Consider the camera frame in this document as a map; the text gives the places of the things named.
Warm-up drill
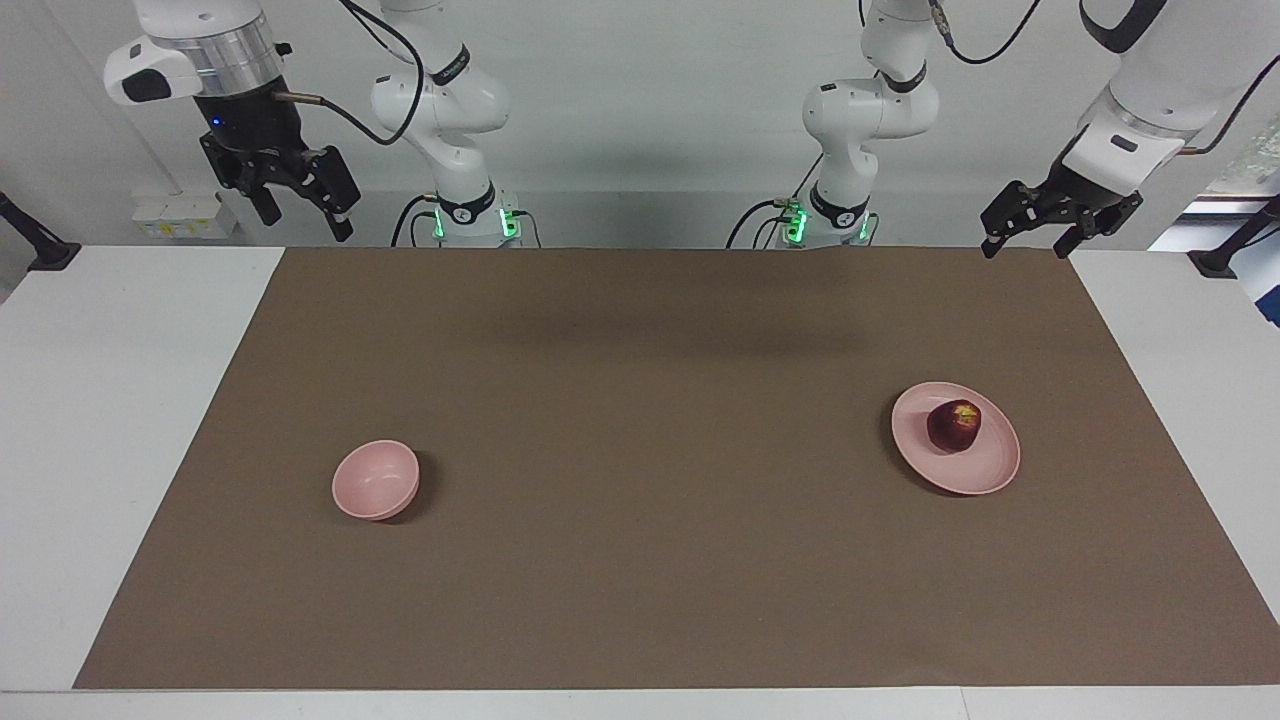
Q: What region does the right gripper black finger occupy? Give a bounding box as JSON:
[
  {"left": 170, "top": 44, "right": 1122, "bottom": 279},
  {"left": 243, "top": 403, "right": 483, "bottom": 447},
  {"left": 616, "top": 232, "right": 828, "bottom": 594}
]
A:
[
  {"left": 299, "top": 145, "right": 363, "bottom": 243},
  {"left": 231, "top": 164, "right": 284, "bottom": 228}
]

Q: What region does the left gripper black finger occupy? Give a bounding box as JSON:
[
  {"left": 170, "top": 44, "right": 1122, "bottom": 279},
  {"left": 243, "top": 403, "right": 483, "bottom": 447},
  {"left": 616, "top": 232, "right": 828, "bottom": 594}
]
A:
[
  {"left": 1051, "top": 211, "right": 1112, "bottom": 260},
  {"left": 980, "top": 180, "right": 1062, "bottom": 260}
]

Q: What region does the dark red apple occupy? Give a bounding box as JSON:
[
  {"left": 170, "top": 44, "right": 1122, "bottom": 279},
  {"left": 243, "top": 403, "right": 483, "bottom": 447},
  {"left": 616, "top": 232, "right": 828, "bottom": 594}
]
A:
[{"left": 926, "top": 399, "right": 983, "bottom": 454}]

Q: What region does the pink plate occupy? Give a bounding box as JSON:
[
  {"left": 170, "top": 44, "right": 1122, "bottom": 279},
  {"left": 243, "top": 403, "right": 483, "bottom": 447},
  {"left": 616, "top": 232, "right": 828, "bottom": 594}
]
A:
[{"left": 891, "top": 381, "right": 1022, "bottom": 497}]

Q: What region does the pink bowl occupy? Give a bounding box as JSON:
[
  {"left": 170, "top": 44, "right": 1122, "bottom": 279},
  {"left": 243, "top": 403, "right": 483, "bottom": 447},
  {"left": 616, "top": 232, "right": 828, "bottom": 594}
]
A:
[{"left": 331, "top": 439, "right": 421, "bottom": 522}]

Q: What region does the black clamp stand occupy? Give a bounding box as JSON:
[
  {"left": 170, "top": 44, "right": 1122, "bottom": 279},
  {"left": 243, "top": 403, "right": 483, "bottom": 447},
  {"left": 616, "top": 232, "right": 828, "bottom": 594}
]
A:
[
  {"left": 0, "top": 189, "right": 82, "bottom": 273},
  {"left": 1187, "top": 194, "right": 1280, "bottom": 281}
]

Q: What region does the window with greenery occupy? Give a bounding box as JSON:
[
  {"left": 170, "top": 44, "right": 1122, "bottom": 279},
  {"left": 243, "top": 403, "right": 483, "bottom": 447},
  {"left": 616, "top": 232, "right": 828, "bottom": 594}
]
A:
[{"left": 1204, "top": 110, "right": 1280, "bottom": 199}]

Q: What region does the blue panel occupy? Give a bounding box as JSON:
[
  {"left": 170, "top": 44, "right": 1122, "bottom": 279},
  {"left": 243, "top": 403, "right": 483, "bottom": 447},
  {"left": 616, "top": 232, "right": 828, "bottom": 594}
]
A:
[{"left": 1232, "top": 230, "right": 1280, "bottom": 329}]

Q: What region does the brown table mat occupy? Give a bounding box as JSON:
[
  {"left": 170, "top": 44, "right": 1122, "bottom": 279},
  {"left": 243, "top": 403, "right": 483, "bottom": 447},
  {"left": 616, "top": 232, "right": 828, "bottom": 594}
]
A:
[{"left": 73, "top": 246, "right": 1280, "bottom": 691}]

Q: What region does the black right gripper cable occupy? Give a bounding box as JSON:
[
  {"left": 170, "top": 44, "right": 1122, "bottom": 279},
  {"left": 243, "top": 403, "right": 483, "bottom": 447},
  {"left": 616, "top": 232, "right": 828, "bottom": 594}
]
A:
[{"left": 274, "top": 0, "right": 427, "bottom": 147}]

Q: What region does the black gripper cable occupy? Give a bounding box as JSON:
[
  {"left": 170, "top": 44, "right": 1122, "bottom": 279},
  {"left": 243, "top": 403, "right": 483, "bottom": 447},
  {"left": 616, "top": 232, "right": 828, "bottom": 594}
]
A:
[
  {"left": 925, "top": 0, "right": 1280, "bottom": 157},
  {"left": 274, "top": 0, "right": 427, "bottom": 147}
]

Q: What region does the black right arm base cable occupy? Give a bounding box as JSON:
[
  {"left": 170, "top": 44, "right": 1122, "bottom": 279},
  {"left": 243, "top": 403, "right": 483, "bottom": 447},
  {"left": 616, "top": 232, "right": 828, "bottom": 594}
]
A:
[{"left": 389, "top": 194, "right": 442, "bottom": 249}]

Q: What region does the black arm base cable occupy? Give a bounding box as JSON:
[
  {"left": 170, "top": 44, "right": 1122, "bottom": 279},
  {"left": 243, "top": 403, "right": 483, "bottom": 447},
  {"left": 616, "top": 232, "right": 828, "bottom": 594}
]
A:
[
  {"left": 724, "top": 150, "right": 827, "bottom": 250},
  {"left": 389, "top": 194, "right": 442, "bottom": 249}
]

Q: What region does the white wall socket box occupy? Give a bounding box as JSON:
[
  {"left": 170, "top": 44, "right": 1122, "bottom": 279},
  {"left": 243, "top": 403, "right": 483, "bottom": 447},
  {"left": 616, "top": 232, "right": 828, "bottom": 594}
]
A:
[{"left": 132, "top": 192, "right": 240, "bottom": 242}]

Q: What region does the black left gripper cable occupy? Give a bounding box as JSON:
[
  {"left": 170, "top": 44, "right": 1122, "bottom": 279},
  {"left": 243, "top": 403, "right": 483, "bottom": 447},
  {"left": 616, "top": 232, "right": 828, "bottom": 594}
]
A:
[{"left": 925, "top": 0, "right": 1280, "bottom": 157}]

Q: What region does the black left arm base cable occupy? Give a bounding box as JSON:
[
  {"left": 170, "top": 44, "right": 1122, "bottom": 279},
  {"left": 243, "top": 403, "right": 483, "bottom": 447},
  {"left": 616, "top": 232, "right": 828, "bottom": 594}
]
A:
[{"left": 724, "top": 150, "right": 827, "bottom": 250}]

